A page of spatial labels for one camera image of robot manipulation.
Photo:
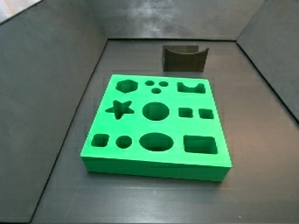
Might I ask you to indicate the green foam shape board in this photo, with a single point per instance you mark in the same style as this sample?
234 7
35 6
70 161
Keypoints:
157 128

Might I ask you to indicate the black curved holder bracket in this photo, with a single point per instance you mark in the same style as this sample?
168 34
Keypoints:
184 58

